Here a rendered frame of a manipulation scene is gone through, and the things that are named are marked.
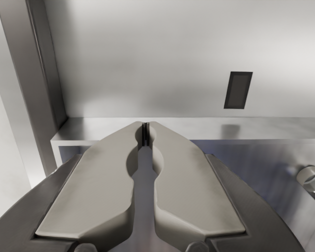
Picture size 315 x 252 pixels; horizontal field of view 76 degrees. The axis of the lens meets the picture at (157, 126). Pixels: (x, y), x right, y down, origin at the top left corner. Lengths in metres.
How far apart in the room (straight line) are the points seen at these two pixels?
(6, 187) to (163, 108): 1.58
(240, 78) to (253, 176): 0.10
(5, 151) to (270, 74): 1.45
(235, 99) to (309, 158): 0.10
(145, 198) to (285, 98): 0.15
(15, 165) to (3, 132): 0.24
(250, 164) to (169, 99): 0.10
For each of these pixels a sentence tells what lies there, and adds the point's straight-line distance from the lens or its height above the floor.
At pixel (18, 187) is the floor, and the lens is 1.66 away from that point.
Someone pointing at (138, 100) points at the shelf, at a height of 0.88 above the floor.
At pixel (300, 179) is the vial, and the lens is 0.24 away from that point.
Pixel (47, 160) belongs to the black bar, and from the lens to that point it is 0.18.
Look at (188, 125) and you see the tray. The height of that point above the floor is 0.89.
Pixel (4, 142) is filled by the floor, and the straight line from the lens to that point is 1.47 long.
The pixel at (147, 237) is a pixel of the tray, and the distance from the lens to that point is 0.26.
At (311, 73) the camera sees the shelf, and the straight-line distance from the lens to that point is 0.20.
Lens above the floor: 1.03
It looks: 63 degrees down
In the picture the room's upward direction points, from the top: 175 degrees clockwise
